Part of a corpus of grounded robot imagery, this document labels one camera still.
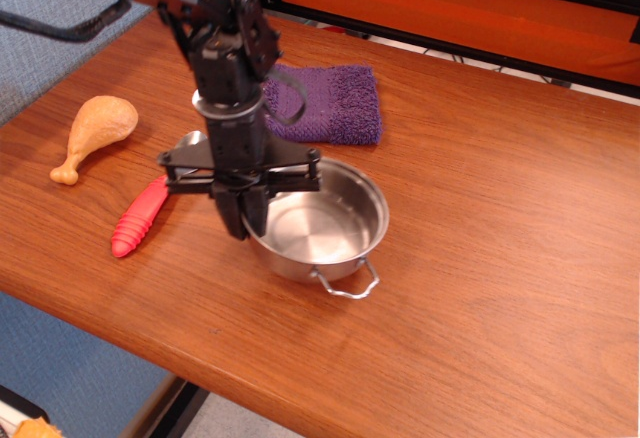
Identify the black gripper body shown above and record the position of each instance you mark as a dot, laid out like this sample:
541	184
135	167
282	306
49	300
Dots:
239	154

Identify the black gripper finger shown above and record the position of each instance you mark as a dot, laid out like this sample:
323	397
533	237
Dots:
255	207
228	205

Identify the stainless steel pan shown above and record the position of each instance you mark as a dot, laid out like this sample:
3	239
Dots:
325	236

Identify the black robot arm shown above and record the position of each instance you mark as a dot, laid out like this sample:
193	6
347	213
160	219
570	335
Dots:
232	50

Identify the purple folded towel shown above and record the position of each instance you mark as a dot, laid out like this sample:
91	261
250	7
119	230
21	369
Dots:
337	105

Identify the plastic chicken drumstick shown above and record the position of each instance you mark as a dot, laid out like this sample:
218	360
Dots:
100	122

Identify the orange toy at corner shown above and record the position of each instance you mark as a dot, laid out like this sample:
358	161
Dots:
37	428

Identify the red handled metal spoon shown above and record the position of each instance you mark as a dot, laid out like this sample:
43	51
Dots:
136	221

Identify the black table leg frame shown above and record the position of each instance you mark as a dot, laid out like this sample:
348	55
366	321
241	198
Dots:
169	411

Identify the orange panel black frame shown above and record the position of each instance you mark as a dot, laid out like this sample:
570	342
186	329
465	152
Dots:
593	43

